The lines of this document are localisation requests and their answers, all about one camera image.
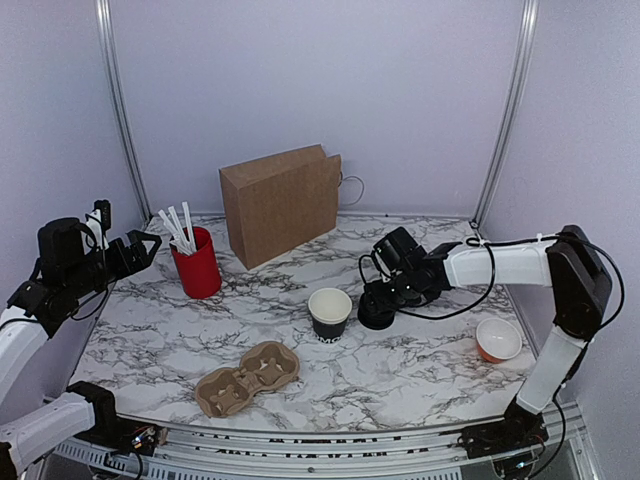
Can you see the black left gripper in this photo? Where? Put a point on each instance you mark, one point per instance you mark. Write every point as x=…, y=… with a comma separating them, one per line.
x=140, y=260

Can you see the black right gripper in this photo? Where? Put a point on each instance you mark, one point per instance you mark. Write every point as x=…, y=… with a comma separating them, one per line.
x=375, y=288

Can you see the black paper coffee cup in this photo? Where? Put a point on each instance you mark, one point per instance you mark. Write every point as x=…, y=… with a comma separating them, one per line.
x=330, y=309

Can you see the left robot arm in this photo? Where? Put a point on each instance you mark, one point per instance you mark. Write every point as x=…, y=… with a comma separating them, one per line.
x=76, y=262

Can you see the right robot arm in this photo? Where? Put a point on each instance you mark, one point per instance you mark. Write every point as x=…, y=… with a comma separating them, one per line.
x=579, y=275

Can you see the white wrapped straw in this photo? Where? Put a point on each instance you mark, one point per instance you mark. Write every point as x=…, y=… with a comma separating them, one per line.
x=177, y=225
x=169, y=225
x=189, y=227

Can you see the stack of black lids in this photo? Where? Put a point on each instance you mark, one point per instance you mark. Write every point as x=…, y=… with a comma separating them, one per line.
x=374, y=314

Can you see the red cylindrical holder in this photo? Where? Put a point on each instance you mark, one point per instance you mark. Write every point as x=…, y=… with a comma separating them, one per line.
x=199, y=273

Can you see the orange white bowl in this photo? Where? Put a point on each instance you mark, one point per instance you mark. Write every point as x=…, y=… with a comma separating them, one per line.
x=497, y=340

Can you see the brown paper bag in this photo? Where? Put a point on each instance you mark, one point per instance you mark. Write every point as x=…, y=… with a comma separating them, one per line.
x=276, y=203

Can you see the brown cardboard cup carrier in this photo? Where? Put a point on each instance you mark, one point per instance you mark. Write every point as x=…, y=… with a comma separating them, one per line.
x=266, y=367

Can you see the left aluminium post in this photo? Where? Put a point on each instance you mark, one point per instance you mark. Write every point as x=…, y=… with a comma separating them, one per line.
x=109, y=53

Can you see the aluminium post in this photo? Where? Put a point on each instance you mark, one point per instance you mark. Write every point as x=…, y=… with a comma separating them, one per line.
x=515, y=92
x=109, y=53

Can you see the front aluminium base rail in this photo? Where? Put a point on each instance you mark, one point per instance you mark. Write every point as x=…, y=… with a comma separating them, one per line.
x=435, y=452

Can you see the right aluminium post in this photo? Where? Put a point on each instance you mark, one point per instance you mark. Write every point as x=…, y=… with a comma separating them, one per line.
x=515, y=92

